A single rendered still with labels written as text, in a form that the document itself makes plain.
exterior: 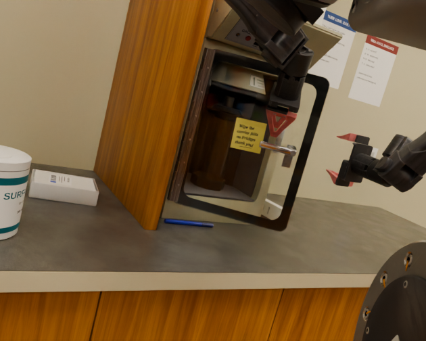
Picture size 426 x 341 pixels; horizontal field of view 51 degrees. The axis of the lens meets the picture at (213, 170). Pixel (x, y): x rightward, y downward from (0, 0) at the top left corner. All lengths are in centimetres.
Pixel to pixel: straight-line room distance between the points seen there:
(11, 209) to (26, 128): 62
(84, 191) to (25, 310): 38
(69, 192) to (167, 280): 38
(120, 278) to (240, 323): 36
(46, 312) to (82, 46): 85
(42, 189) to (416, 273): 91
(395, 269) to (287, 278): 65
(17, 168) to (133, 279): 29
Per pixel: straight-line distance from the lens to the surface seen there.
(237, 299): 105
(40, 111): 147
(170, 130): 102
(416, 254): 41
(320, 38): 120
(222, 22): 108
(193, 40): 101
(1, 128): 147
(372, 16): 34
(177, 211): 119
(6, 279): 81
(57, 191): 114
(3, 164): 84
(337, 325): 133
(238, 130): 111
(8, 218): 89
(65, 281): 83
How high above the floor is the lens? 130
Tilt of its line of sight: 10 degrees down
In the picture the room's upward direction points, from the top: 15 degrees clockwise
